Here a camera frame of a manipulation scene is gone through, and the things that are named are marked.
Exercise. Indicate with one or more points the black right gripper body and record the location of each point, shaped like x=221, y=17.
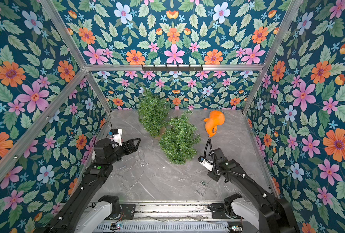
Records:
x=216, y=154

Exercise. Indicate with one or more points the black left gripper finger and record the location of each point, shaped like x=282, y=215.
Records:
x=136, y=140
x=133, y=147

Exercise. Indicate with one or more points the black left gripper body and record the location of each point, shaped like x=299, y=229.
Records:
x=125, y=150

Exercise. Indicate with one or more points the green christmas tree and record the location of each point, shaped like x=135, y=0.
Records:
x=152, y=113
x=179, y=139

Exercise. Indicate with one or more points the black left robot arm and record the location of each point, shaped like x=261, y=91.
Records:
x=69, y=219

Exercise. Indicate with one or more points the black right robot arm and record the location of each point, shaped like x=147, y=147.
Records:
x=263, y=210

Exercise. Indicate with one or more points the orange plush toy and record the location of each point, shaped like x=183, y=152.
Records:
x=216, y=118

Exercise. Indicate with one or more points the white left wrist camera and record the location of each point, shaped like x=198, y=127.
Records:
x=116, y=136

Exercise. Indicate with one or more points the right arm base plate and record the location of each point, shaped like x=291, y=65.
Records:
x=218, y=212

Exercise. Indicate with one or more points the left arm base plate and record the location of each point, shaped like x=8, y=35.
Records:
x=126, y=212

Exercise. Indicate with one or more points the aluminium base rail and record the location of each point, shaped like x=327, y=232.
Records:
x=164, y=211

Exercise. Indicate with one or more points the aluminium frame struts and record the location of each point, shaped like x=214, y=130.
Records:
x=85, y=71

